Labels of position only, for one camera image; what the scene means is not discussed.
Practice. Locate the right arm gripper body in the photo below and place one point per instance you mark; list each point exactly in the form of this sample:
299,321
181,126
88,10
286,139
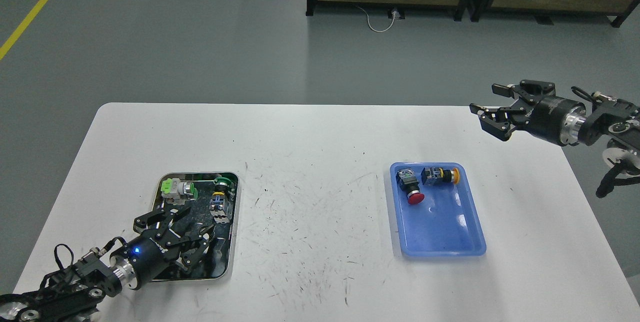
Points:
557,120

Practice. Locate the red mushroom push button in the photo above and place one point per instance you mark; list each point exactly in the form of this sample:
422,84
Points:
409,184

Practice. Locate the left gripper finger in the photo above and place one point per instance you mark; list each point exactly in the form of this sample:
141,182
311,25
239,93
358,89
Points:
157,222
187,249

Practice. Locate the green selector switch blue contacts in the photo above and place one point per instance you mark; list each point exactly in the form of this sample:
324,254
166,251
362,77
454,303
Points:
221,204

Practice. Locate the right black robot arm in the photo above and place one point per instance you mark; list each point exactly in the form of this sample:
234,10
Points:
616,119

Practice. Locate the blue plastic tray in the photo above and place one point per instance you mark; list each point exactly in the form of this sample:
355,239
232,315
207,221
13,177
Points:
444,224

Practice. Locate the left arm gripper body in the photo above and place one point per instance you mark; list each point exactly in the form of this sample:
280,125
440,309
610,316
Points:
145,257

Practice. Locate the silver metal tray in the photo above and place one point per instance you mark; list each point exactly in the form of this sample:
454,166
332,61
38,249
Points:
218,257

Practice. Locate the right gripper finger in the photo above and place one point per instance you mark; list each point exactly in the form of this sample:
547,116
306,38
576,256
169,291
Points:
530,92
501,122

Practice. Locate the yellow push button switch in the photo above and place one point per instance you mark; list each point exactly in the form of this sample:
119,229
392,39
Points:
432,176

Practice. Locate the green push button switch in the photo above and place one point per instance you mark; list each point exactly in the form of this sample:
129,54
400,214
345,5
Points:
177,192

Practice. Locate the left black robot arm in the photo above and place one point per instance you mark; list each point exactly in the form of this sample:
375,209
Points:
73,292

